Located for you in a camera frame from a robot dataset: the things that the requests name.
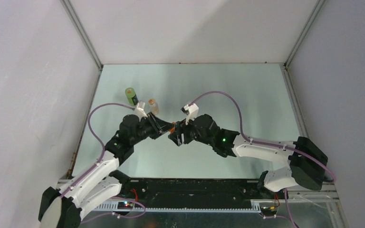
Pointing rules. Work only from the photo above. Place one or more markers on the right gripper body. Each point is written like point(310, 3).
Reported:
point(190, 134)

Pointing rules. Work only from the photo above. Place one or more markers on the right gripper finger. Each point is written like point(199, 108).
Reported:
point(178, 125)
point(176, 137)

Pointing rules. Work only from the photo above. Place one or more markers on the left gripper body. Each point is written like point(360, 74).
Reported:
point(147, 129)

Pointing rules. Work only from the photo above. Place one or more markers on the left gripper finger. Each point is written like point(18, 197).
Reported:
point(156, 122)
point(158, 132)

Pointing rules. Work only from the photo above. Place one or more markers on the orange pill box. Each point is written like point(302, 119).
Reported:
point(171, 130)

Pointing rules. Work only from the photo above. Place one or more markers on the clear pill bottle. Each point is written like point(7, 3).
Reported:
point(154, 108)

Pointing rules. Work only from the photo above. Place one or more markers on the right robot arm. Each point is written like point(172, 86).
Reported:
point(303, 163)

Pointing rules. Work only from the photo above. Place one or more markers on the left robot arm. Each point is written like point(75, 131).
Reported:
point(68, 205)

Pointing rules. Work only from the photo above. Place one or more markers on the green pill bottle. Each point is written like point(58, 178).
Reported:
point(131, 96)

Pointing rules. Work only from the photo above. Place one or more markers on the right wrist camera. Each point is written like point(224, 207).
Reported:
point(191, 111)

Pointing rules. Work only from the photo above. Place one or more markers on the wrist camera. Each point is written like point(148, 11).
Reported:
point(139, 110)
point(191, 111)

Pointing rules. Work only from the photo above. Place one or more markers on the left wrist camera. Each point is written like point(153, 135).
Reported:
point(139, 110)

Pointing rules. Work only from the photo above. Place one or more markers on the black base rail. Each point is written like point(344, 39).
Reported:
point(157, 194)

